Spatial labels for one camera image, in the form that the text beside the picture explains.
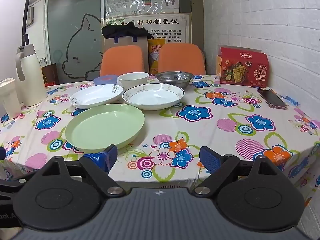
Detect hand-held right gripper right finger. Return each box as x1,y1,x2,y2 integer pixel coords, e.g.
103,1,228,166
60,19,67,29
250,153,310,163
191,146,283,197

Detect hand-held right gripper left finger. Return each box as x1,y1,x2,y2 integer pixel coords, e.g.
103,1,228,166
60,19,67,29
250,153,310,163
37,144,127,197

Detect translucent blue plastic bowl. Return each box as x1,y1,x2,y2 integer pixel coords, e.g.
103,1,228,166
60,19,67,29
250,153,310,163
94,75,118,87

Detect light green plate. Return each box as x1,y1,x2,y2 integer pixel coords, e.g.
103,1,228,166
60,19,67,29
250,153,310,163
65,104,145,153

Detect white plastic container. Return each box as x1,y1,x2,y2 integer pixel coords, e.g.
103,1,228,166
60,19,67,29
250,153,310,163
0,78,22,119

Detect white plate with floral sprig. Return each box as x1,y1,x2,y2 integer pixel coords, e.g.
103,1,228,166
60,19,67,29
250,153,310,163
69,84,124,109

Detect white plate with gold rim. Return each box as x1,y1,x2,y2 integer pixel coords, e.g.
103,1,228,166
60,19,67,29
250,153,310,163
122,83,185,111

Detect white thermos jug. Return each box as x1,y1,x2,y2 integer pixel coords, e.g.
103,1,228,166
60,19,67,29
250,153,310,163
14,44,47,107

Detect white ceramic bowl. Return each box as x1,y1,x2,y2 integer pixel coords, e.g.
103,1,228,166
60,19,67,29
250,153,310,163
117,72,150,90

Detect smartphone in clear case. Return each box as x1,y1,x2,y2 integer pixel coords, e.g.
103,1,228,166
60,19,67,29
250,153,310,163
257,88,288,110

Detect stainless steel bowl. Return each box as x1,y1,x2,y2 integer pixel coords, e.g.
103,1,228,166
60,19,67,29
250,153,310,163
154,71,195,89

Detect orange chair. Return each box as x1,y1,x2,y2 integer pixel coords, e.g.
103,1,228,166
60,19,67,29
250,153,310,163
158,43,206,75
99,45,145,77

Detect red cracker box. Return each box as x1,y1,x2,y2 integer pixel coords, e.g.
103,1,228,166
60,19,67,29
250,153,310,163
216,47,270,88

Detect yellow plastic bag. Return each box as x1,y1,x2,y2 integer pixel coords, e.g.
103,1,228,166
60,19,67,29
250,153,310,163
147,38,167,73

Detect black cloth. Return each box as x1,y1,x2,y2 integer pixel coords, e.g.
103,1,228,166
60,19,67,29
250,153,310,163
101,23,152,40

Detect frosted glass door cat drawing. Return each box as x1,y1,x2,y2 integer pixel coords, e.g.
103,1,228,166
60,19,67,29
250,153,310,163
45,0,105,83

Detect brown paper bag blue handles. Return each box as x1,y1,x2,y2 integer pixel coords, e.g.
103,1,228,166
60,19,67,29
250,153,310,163
104,36,149,73

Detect wall poster with large characters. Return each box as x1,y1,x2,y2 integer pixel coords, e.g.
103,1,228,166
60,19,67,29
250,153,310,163
106,12,192,44

